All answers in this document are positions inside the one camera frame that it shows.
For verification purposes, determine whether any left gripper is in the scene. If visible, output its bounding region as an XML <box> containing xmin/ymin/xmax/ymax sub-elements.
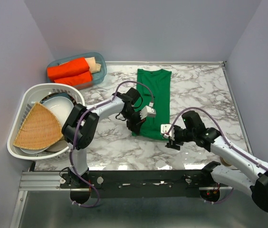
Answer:
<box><xmin>122</xmin><ymin>109</ymin><xmax>147</xmax><ymax>136</ymax></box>

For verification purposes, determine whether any green t-shirt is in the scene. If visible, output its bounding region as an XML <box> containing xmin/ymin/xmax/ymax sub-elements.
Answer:
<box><xmin>135</xmin><ymin>69</ymin><xmax>172</xmax><ymax>141</ymax></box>

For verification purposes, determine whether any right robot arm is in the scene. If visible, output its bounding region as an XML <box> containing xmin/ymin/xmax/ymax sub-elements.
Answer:
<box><xmin>161</xmin><ymin>107</ymin><xmax>268</xmax><ymax>213</ymax></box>

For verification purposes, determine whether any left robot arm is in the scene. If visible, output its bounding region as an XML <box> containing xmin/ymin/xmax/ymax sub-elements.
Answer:
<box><xmin>62</xmin><ymin>88</ymin><xmax>155</xmax><ymax>188</ymax></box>

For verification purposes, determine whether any small metal cup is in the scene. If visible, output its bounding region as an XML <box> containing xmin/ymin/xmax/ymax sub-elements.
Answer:
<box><xmin>220</xmin><ymin>157</ymin><xmax>233</xmax><ymax>168</ymax></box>

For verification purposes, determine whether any blue plastic bin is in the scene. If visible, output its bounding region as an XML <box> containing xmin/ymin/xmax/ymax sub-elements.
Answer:
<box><xmin>47</xmin><ymin>52</ymin><xmax>107</xmax><ymax>90</ymax></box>

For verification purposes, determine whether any lower rolled orange t-shirt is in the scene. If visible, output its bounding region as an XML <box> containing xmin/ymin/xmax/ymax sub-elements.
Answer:
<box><xmin>54</xmin><ymin>71</ymin><xmax>93</xmax><ymax>86</ymax></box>

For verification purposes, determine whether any rolled orange t-shirt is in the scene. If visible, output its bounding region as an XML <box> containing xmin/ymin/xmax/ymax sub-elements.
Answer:
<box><xmin>47</xmin><ymin>57</ymin><xmax>89</xmax><ymax>81</ymax></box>
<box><xmin>54</xmin><ymin>71</ymin><xmax>93</xmax><ymax>86</ymax></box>

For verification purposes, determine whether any rolled beige t-shirt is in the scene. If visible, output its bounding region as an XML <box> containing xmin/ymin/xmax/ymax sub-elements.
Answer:
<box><xmin>85</xmin><ymin>57</ymin><xmax>101</xmax><ymax>74</ymax></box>

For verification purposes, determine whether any white bowl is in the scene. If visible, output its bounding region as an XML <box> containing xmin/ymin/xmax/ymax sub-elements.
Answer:
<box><xmin>41</xmin><ymin>96</ymin><xmax>74</xmax><ymax>126</ymax></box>

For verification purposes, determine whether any dark teal plate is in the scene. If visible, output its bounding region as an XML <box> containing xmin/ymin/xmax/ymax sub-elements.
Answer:
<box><xmin>40</xmin><ymin>92</ymin><xmax>77</xmax><ymax>105</ymax></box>

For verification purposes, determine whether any beige plate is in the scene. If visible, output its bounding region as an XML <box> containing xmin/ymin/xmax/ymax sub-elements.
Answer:
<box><xmin>45</xmin><ymin>140</ymin><xmax>68</xmax><ymax>153</ymax></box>

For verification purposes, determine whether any upper rolled orange t-shirt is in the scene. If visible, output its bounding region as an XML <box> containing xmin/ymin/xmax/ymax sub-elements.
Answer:
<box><xmin>47</xmin><ymin>57</ymin><xmax>89</xmax><ymax>81</ymax></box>

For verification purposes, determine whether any wicker fan-shaped tray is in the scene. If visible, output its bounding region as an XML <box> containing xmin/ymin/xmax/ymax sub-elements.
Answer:
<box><xmin>13</xmin><ymin>103</ymin><xmax>62</xmax><ymax>150</ymax></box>

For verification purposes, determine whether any white plastic basket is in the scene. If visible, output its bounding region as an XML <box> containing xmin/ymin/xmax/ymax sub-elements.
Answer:
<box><xmin>7</xmin><ymin>83</ymin><xmax>85</xmax><ymax>162</ymax></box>

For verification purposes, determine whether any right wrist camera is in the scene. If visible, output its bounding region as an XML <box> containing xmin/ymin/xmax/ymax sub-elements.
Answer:
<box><xmin>161</xmin><ymin>124</ymin><xmax>174</xmax><ymax>140</ymax></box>

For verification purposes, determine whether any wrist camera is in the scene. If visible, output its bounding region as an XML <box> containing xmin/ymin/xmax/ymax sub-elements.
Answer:
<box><xmin>140</xmin><ymin>105</ymin><xmax>156</xmax><ymax>119</ymax></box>
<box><xmin>161</xmin><ymin>124</ymin><xmax>174</xmax><ymax>140</ymax></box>

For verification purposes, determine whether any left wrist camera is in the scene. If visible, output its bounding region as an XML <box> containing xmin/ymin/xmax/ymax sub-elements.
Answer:
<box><xmin>140</xmin><ymin>105</ymin><xmax>156</xmax><ymax>119</ymax></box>

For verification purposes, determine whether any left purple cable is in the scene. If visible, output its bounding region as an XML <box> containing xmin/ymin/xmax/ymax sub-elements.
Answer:
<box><xmin>68</xmin><ymin>81</ymin><xmax>155</xmax><ymax>208</ymax></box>

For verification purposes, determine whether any purple cable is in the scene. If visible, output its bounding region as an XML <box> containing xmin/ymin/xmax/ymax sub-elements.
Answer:
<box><xmin>164</xmin><ymin>107</ymin><xmax>268</xmax><ymax>206</ymax></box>
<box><xmin>68</xmin><ymin>81</ymin><xmax>155</xmax><ymax>208</ymax></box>

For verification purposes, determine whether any black mounting base plate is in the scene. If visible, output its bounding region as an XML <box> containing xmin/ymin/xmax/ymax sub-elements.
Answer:
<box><xmin>60</xmin><ymin>169</ymin><xmax>230</xmax><ymax>200</ymax></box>

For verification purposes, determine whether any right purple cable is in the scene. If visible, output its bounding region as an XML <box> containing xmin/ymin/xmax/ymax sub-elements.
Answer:
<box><xmin>164</xmin><ymin>107</ymin><xmax>268</xmax><ymax>206</ymax></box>

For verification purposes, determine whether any aluminium rail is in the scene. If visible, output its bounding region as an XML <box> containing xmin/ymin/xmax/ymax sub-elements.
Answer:
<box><xmin>19</xmin><ymin>169</ymin><xmax>268</xmax><ymax>190</ymax></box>

